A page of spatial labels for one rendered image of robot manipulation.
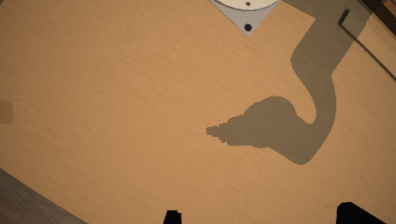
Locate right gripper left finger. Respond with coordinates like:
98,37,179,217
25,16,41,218
163,210,182,224

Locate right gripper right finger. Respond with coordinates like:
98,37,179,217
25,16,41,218
336,202,386,224

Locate light wooden bed slat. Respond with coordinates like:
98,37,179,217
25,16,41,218
340,10,396,80

